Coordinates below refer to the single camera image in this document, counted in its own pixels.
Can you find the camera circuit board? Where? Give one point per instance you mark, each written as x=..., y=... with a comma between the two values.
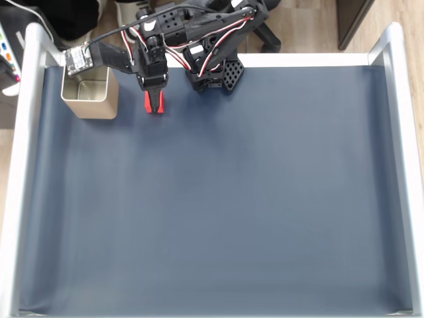
x=79, y=61

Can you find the square metal container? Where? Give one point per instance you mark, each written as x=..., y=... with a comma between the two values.
x=94, y=106

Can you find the blue-grey table mat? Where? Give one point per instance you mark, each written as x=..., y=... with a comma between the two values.
x=212, y=215

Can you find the white device with coloured buttons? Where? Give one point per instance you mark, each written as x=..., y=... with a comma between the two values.
x=8, y=59

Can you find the red cube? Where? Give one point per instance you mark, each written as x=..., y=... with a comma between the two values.
x=146, y=102

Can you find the white table frame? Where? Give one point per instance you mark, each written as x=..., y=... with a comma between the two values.
x=31, y=99

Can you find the black office chair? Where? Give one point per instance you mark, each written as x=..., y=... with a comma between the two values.
x=270, y=36

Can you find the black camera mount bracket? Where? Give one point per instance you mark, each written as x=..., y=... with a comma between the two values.
x=112, y=56

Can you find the dark grey case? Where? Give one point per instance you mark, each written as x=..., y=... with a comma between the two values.
x=13, y=18

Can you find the dark wooden cabinet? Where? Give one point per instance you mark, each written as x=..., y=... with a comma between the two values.
x=352, y=20

